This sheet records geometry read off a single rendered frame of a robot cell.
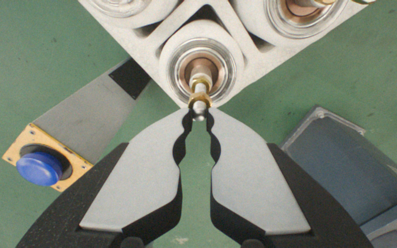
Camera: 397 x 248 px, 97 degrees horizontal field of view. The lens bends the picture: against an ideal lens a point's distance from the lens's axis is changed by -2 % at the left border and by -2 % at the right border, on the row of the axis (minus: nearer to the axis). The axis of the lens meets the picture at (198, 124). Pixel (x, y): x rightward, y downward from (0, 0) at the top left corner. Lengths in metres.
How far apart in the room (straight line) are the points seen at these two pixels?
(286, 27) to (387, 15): 0.40
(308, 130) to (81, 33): 0.61
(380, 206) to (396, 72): 0.36
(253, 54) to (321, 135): 0.32
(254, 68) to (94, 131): 0.23
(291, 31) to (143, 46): 0.18
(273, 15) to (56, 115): 0.24
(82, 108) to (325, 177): 0.48
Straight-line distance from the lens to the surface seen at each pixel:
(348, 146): 0.51
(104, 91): 0.30
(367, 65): 0.61
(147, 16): 0.21
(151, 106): 0.52
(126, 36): 0.29
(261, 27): 0.21
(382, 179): 0.46
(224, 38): 0.20
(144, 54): 0.28
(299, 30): 0.21
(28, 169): 0.24
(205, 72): 0.18
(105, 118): 0.27
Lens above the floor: 0.45
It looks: 57 degrees down
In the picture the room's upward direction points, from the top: 177 degrees counter-clockwise
